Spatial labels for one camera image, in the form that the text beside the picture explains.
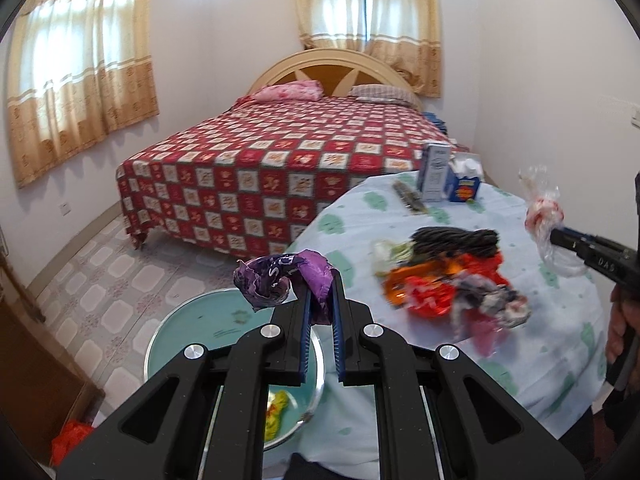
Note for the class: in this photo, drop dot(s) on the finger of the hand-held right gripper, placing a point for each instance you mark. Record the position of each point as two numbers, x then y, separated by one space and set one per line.
562 240
582 234

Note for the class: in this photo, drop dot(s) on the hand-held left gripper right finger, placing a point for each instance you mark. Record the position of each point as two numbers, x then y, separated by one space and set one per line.
340 340

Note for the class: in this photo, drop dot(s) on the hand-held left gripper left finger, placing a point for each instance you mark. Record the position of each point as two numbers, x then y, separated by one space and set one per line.
303 340

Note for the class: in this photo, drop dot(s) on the clear plastic wrapper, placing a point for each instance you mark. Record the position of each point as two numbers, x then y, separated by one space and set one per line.
545 210

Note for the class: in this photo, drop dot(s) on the purple wrapper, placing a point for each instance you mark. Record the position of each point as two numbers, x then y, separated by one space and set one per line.
270 280

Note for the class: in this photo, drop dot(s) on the teal enamel basin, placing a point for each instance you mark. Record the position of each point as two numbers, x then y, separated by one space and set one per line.
200 320

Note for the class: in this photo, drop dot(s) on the person's right hand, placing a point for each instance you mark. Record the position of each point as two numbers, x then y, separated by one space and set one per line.
620 325

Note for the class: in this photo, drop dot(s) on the yellow wrapper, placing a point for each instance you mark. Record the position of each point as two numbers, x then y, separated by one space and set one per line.
277 410

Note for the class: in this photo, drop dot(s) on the grey white crumpled wrapper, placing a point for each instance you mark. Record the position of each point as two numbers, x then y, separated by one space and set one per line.
495 302

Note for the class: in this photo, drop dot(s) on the orange wrapper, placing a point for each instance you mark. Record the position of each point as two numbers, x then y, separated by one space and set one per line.
415 280

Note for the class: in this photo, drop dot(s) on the green white wrapper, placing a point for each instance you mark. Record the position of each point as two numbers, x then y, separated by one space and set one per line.
392 255

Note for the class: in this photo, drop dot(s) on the opened orange blue carton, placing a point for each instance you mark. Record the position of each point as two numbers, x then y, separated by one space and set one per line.
466 185

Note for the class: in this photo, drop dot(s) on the black foam net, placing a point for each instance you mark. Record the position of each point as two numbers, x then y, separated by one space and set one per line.
450 242

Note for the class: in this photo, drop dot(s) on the light blue printed tablecloth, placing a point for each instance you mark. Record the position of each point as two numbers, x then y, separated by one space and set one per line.
550 360

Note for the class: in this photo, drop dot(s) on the pink wrapper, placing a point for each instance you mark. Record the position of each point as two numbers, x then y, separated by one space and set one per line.
485 335

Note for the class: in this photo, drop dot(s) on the blue white carton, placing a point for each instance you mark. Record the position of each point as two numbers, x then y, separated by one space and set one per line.
434 172

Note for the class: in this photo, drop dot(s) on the black comb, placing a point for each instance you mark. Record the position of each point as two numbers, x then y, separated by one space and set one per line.
409 197

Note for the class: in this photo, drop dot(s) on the red checkered bedspread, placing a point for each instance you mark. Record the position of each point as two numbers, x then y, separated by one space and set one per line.
280 160

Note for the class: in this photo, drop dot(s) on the striped pillow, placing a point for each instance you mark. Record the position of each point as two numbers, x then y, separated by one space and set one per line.
382 92

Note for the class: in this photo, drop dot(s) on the pink pillow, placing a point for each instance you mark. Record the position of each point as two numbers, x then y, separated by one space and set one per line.
290 91

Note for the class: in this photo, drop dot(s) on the red plastic bag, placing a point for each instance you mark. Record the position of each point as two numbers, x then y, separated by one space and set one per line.
70 440

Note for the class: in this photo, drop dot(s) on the brown wooden cabinet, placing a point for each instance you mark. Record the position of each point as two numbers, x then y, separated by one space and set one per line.
35 375

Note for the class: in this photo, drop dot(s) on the narrow beige patterned curtain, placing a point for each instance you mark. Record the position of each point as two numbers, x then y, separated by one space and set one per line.
400 20

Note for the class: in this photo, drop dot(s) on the cream wooden bed headboard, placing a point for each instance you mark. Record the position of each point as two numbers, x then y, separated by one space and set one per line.
310 62

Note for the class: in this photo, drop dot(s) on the wide beige patterned curtain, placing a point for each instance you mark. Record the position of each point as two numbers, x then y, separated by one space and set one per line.
85 60

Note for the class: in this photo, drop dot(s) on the white wall socket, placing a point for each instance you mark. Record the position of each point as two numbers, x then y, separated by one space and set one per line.
65 208

